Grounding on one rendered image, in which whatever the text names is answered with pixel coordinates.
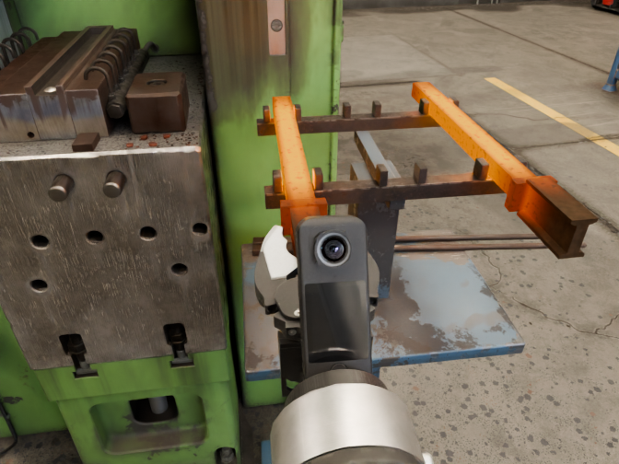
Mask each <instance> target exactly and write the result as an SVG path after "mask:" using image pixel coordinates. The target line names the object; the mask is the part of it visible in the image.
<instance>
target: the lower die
mask: <svg viewBox="0 0 619 464"><path fill-rule="evenodd" d="M89 28H106V29H105V30H103V32H102V33H101V34H100V35H99V36H98V37H97V39H96V40H95V41H94V42H93V43H92V44H91V45H90V46H89V48H88V49H87V50H86V51H85V52H84V53H83V55H82V56H81V57H80V58H79V59H78V60H77V61H76V63H75V64H74V65H73V66H72V67H71V68H70V69H69V71H68V72H67V73H66V74H65V75H64V76H63V77H62V79H61V80H60V81H59V82H58V83H57V84H56V85H55V88H56V94H57V95H47V96H35V95H34V93H33V91H32V88H31V86H32V85H33V84H34V83H35V82H36V81H37V80H38V79H39V78H40V77H41V76H42V75H43V74H44V73H45V72H46V71H47V70H48V69H49V68H50V67H51V66H52V65H53V64H54V63H55V62H56V61H57V60H58V59H59V58H60V57H61V56H62V55H63V54H64V53H65V52H66V51H67V50H68V49H69V48H70V47H71V46H72V45H73V44H74V43H75V42H76V41H77V40H78V39H79V38H80V37H81V36H82V35H83V34H84V33H85V32H86V31H87V30H88V29H89ZM116 30H117V29H114V27H113V25H107V26H86V27H85V28H84V29H83V30H82V31H63V32H62V33H61V34H60V35H59V36H58V37H42V38H41V39H40V40H38V41H37V42H36V43H34V44H33V45H32V46H30V47H29V48H28V49H27V50H26V51H25V52H24V53H23V54H20V55H19V56H18V57H17V58H16V59H15V60H13V61H12V62H11V63H10V64H8V65H7V67H4V68H3V69H2V70H0V143H10V142H27V141H40V140H57V139H74V138H76V137H77V136H78V135H79V134H80V133H99V137H106V136H110V134H111V130H112V128H113V126H114V124H115V123H116V121H117V119H115V118H110V116H109V114H108V112H107V110H106V107H107V104H108V101H109V98H108V95H109V90H108V86H107V82H106V78H105V75H104V74H103V73H102V72H100V71H97V70H94V72H92V71H91V72H90V73H89V74H88V80H84V72H85V70H86V69H87V68H89V67H90V64H91V62H92V61H93V60H95V59H96V57H97V55H98V54H99V53H100V52H101V50H102V48H103V47H104V46H105V45H106V44H107V42H108V41H109V40H110V39H111V36H112V35H113V34H115V32H116ZM100 58H104V59H107V60H109V61H110V62H111V63H112V64H113V66H114V68H115V73H116V76H117V81H118V76H119V75H118V70H117V65H116V62H115V60H114V58H113V57H112V56H110V55H105V57H102V56H101V57H100ZM95 66H99V67H102V68H103V69H105V70H106V71H107V73H108V74H109V76H110V80H111V87H112V91H114V89H113V84H114V83H113V78H112V74H111V68H110V67H109V66H108V65H107V64H105V63H100V64H95ZM118 83H119V81H118ZM28 132H32V133H34V137H33V138H29V137H28V135H27V133H28Z"/></svg>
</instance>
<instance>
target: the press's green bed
mask: <svg viewBox="0 0 619 464"><path fill-rule="evenodd" d="M227 333H228V347H227V349H221V350H212V351H203V352H195V353H187V354H186V353H185V349H184V350H182V351H177V350H176V349H175V348H174V354H167V355H161V356H153V357H144V358H135V359H127V360H119V361H110V362H101V363H93V364H87V362H86V361H83V362H80V361H78V360H77V359H76V364H75V365H68V366H59V367H51V368H43V369H34V372H35V374H36V377H37V379H38V380H39V382H40V384H41V387H42V390H43V392H44V394H45V396H46V398H47V400H48V401H52V400H56V402H57V404H58V407H59V409H60V411H61V414H62V415H63V417H64V421H65V423H66V426H67V428H68V430H69V433H70V435H71V436H72V439H73V441H74V443H75V446H76V449H77V452H78V454H79V456H80V458H81V460H82V462H83V464H242V443H241V418H240V391H239V362H238V355H237V346H236V339H235V331H234V323H233V316H232V307H231V300H230V292H229V284H228V269H227Z"/></svg>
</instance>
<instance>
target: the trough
mask: <svg viewBox="0 0 619 464"><path fill-rule="evenodd" d="M105 29H106V28H89V29H88V30H87V31H86V32H85V33H84V34H83V35H82V36H81V37H80V38H79V39H78V40H77V41H76V42H75V43H74V44H73V45H72V46H71V47H70V48H69V49H68V50H67V51H66V52H65V53H64V54H63V55H62V56H61V57H60V58H59V59H58V60H57V61H56V62H55V63H54V64H53V65H52V66H51V67H50V68H49V69H48V70H47V71H46V72H45V73H44V74H43V75H42V76H41V77H40V78H39V79H38V80H37V81H36V82H35V83H34V84H33V85H32V86H31V88H32V91H33V93H34V95H35V96H47V95H57V94H56V90H55V91H52V92H45V91H43V90H44V89H45V88H47V87H55V85H56V84H57V83H58V82H59V81H60V80H61V79H62V77H63V76H64V75H65V74H66V73H67V72H68V71H69V69H70V68H71V67H72V66H73V65H74V64H75V63H76V61H77V60H78V59H79V58H80V57H81V56H82V55H83V53H84V52H85V51H86V50H87V49H88V48H89V46H90V45H91V44H92V43H93V42H94V41H95V40H96V39H97V37H98V36H99V35H100V34H101V33H102V32H103V30H105Z"/></svg>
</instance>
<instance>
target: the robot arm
mask: <svg viewBox="0 0 619 464"><path fill-rule="evenodd" d="M296 246H297V257H295V256H293V255H292V254H290V253H289V252H288V251H287V240H286V239H285V238H284V227H283V226H273V227H272V229H271V230H270V231H269V233H268V234H267V235H266V237H265V239H264V241H263V244H262V247H261V251H260V252H259V256H258V259H257V262H256V266H255V270H254V284H255V294H256V297H257V300H258V302H259V304H260V305H261V306H262V307H264V308H265V314H266V315H270V314H274V327H275V328H278V329H279V330H280V331H277V337H278V352H279V365H280V376H281V387H282V397H287V398H286V402H285V407H284V409H283V410H282V411H281V412H280V414H279V415H278V416H277V418H276V419H275V420H274V422H273V426H272V430H271V434H270V439H271V456H272V464H434V461H433V458H432V456H431V455H430V454H429V453H427V452H426V453H422V451H421V448H420V445H419V442H418V438H417V435H416V432H415V428H414V425H413V422H412V419H411V416H410V413H409V411H408V408H407V405H406V404H405V403H404V402H403V401H402V400H401V399H400V398H399V397H398V396H397V395H396V394H394V393H392V392H390V391H388V389H387V387H386V386H385V384H384V383H383V382H382V381H381V380H380V379H379V378H378V377H375V376H374V375H372V352H371V351H372V342H373V334H372V330H371V328H370V322H371V321H372V320H373V319H374V316H375V308H374V307H376V306H377V305H378V303H379V294H378V291H379V282H380V272H379V268H378V266H377V264H376V262H375V261H374V260H373V259H372V257H371V255H370V254H369V253H368V237H367V228H366V225H365V224H364V222H363V221H362V220H360V219H359V218H357V217H355V216H352V215H319V216H308V217H305V218H304V219H302V220H301V221H300V222H299V223H298V225H297V228H296ZM287 379H288V380H289V381H291V382H295V381H297V382H298V383H299V384H297V385H296V386H294V389H292V388H290V387H288V386H287V385H286V380H287Z"/></svg>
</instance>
